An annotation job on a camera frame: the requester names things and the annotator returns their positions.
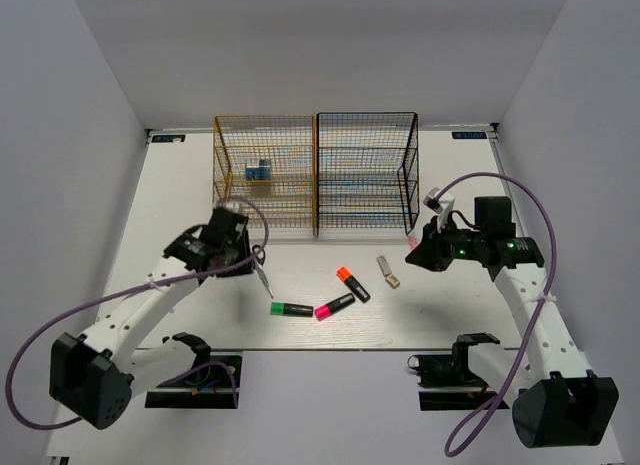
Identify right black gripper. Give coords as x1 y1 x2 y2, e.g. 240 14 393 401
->
405 214 486 271

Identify black handled scissors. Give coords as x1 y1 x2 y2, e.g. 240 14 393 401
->
252 245 274 299

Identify blue tape dispenser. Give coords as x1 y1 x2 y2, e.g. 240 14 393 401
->
245 158 272 181

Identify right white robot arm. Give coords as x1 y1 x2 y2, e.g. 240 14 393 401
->
405 194 619 448

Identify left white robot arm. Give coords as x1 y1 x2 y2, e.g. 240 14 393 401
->
49 203 251 430

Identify beige eraser block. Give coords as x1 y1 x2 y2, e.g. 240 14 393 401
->
385 274 400 289

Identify white correction tape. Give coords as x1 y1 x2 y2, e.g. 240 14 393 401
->
376 255 392 277

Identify green highlighter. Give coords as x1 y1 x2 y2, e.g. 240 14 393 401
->
270 302 314 318

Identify right table label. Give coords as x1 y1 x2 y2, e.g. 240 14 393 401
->
451 131 487 140

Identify table label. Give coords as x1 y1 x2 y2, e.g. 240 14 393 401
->
451 131 487 140
151 134 186 143

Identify pink highlighter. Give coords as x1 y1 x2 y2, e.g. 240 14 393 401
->
314 293 356 321

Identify left table label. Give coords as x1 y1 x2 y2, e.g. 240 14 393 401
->
151 134 186 143

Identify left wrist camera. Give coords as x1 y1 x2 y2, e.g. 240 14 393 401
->
214 197 249 217

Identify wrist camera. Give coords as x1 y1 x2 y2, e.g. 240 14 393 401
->
214 197 249 217
423 187 455 232

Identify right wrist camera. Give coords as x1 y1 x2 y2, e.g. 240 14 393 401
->
423 187 455 232

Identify gold wire shelf rack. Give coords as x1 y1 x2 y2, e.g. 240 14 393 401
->
213 115 316 232

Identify black wire shelf rack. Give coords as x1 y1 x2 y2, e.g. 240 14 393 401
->
314 112 420 234

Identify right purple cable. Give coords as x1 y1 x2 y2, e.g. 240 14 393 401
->
434 171 557 459

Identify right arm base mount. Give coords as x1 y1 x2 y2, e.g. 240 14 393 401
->
407 354 496 412

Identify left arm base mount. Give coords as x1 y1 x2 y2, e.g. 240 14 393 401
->
144 353 243 410

